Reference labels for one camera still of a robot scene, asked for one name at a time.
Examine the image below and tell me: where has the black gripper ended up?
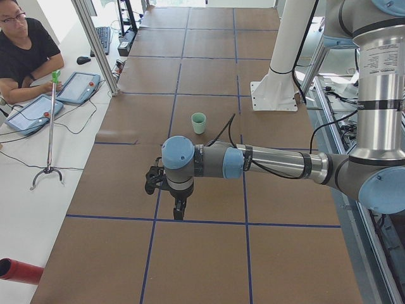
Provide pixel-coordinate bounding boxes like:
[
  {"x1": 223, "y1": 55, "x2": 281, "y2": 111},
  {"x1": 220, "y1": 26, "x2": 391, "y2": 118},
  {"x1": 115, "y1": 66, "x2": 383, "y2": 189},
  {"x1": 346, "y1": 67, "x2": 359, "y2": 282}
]
[{"x1": 168, "y1": 184, "x2": 194, "y2": 220}]

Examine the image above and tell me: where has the mint green cup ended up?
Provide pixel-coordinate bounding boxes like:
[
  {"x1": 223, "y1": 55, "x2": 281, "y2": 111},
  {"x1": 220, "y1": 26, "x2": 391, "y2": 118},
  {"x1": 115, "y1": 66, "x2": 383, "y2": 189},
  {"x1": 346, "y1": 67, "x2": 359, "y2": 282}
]
[
  {"x1": 192, "y1": 121, "x2": 206, "y2": 134},
  {"x1": 191, "y1": 112, "x2": 206, "y2": 126}
]

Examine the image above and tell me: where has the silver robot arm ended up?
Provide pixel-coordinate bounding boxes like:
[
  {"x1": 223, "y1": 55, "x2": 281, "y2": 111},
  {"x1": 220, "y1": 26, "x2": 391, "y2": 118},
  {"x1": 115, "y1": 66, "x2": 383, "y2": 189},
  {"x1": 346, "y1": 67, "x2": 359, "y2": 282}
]
[{"x1": 162, "y1": 1, "x2": 404, "y2": 220}]

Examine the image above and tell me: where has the brown paper table cover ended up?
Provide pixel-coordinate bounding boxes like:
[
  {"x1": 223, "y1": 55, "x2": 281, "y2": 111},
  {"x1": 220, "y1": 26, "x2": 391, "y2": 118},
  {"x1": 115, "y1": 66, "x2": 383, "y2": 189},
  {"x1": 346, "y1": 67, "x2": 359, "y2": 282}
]
[{"x1": 31, "y1": 6, "x2": 405, "y2": 304}]

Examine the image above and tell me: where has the standing mint green cup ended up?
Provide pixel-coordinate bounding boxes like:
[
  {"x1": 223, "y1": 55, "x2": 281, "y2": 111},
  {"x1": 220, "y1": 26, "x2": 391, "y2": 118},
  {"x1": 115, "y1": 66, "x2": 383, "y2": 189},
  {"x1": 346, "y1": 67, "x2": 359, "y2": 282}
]
[{"x1": 192, "y1": 121, "x2": 206, "y2": 134}]

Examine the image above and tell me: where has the far blue teach pendant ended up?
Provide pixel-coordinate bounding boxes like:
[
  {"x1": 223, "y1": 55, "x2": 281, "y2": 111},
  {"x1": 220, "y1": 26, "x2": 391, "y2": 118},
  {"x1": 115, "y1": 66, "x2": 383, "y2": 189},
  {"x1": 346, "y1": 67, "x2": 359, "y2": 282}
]
[{"x1": 56, "y1": 72, "x2": 101, "y2": 105}]

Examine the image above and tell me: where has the blue teach pendant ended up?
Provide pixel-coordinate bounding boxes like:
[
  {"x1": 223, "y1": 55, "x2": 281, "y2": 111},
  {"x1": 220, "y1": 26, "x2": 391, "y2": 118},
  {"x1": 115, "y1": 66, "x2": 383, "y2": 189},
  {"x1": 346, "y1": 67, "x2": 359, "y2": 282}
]
[
  {"x1": 56, "y1": 72, "x2": 101, "y2": 105},
  {"x1": 5, "y1": 94, "x2": 52, "y2": 135}
]

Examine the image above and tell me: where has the near blue teach pendant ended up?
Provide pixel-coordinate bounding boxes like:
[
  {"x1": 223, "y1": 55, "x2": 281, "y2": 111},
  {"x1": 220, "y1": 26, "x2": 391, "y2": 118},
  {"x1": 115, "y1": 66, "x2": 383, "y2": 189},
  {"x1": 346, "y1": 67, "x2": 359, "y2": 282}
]
[{"x1": 5, "y1": 94, "x2": 52, "y2": 135}]

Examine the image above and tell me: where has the black computer mouse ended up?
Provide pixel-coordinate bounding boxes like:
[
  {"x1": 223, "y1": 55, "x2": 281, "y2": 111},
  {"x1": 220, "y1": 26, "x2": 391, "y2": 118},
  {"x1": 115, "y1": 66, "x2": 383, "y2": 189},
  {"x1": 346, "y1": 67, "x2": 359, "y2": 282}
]
[{"x1": 76, "y1": 56, "x2": 91, "y2": 65}]

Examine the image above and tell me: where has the red cylinder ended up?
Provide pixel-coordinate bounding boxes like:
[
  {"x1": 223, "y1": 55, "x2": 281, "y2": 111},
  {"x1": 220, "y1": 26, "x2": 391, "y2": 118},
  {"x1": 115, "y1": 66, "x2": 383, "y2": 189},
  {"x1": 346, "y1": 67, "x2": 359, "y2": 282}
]
[{"x1": 1, "y1": 258, "x2": 44, "y2": 285}]

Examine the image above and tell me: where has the black keyboard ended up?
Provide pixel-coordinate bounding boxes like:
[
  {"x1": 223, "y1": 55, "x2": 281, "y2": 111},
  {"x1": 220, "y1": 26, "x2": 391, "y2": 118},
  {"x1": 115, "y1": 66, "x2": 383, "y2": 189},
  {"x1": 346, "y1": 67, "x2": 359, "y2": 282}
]
[{"x1": 95, "y1": 27, "x2": 111, "y2": 55}]

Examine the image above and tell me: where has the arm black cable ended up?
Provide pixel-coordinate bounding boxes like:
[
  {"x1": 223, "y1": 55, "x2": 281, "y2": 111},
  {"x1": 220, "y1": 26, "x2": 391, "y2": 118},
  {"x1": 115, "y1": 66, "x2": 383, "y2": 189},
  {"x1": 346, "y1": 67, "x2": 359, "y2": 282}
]
[{"x1": 205, "y1": 113, "x2": 358, "y2": 180}]

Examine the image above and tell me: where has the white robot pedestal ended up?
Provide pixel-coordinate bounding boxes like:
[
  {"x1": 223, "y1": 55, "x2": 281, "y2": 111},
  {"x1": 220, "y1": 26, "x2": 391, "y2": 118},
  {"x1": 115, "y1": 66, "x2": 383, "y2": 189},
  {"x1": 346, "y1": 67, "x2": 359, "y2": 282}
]
[{"x1": 251, "y1": 0, "x2": 318, "y2": 111}]

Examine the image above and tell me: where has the green handled reacher grabber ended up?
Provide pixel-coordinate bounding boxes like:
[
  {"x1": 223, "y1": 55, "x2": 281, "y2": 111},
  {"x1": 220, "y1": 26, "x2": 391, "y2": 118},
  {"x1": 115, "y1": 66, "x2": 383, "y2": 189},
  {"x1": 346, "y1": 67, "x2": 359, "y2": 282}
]
[{"x1": 30, "y1": 70, "x2": 63, "y2": 191}]

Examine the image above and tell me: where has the aluminium frame post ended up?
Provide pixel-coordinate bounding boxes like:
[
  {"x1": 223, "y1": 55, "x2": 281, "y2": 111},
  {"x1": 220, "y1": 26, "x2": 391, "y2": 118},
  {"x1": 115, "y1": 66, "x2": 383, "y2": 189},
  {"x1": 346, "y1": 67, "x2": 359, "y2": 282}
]
[{"x1": 71, "y1": 0, "x2": 119, "y2": 96}]

